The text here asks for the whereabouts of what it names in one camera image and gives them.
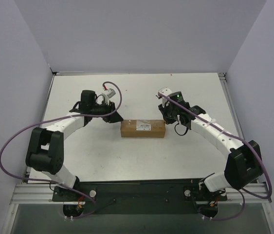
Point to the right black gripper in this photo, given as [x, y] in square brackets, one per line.
[167, 113]

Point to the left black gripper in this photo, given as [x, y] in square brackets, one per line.
[111, 111]

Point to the brown cardboard express box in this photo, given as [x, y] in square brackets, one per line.
[141, 128]

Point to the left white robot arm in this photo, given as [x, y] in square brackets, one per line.
[46, 146]

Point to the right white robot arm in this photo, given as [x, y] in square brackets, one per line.
[242, 159]

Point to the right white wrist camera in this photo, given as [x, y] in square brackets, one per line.
[162, 93]

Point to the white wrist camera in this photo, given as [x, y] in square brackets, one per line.
[107, 95]
[162, 93]

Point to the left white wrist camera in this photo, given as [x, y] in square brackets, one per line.
[107, 95]

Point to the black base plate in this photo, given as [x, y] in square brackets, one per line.
[143, 197]

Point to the aluminium frame rail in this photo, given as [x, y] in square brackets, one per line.
[41, 194]

